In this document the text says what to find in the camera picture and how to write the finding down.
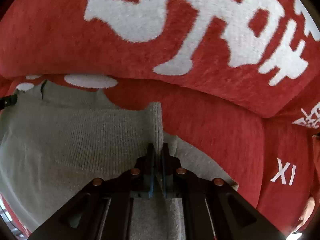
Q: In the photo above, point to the grey knit sweater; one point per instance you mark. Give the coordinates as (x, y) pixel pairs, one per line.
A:
(75, 135)

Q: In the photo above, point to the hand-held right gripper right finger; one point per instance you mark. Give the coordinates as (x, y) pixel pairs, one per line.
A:
(163, 180)

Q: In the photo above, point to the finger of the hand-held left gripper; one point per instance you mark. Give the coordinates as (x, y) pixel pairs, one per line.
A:
(8, 101)

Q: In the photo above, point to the red printed sofa cover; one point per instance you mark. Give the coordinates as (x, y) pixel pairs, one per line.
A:
(200, 110)

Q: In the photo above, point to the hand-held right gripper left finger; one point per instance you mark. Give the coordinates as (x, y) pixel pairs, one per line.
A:
(151, 185)

